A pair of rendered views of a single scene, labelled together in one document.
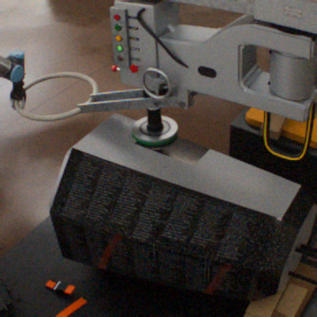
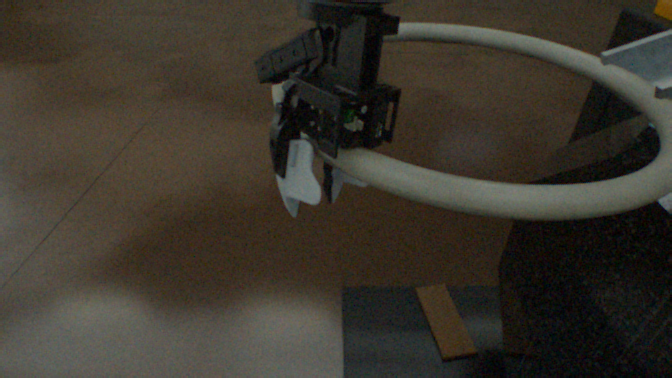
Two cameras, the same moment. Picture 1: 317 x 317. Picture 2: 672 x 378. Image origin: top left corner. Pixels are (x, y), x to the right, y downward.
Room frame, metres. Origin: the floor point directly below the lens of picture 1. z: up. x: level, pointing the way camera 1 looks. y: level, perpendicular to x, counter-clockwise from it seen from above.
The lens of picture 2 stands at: (2.03, 0.97, 1.12)
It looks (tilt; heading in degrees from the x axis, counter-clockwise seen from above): 38 degrees down; 322
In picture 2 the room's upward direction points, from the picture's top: straight up
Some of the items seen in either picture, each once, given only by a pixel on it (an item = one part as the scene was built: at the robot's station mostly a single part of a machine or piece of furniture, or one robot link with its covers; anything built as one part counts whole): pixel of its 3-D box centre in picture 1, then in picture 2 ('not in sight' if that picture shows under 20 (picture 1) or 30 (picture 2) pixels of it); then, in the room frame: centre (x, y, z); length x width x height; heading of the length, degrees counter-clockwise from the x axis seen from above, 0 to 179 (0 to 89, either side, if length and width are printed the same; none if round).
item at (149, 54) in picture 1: (165, 42); not in sight; (1.94, -0.07, 1.34); 0.36 x 0.22 x 0.45; 57
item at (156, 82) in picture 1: (160, 80); not in sight; (1.81, -0.04, 1.22); 0.15 x 0.10 x 0.15; 57
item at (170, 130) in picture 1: (154, 128); not in sight; (1.98, 0.00, 0.86); 0.21 x 0.21 x 0.01
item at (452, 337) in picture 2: not in sight; (444, 318); (2.43, 0.24, 0.02); 0.25 x 0.10 x 0.01; 152
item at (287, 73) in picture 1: (292, 68); not in sight; (1.62, -0.55, 1.36); 0.19 x 0.19 x 0.20
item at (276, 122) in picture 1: (274, 124); not in sight; (2.05, -0.62, 0.81); 0.20 x 0.10 x 0.05; 151
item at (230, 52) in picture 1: (230, 62); not in sight; (1.75, -0.32, 1.32); 0.74 x 0.23 x 0.49; 57
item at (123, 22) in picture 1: (120, 36); not in sight; (1.92, 0.12, 1.39); 0.08 x 0.03 x 0.28; 57
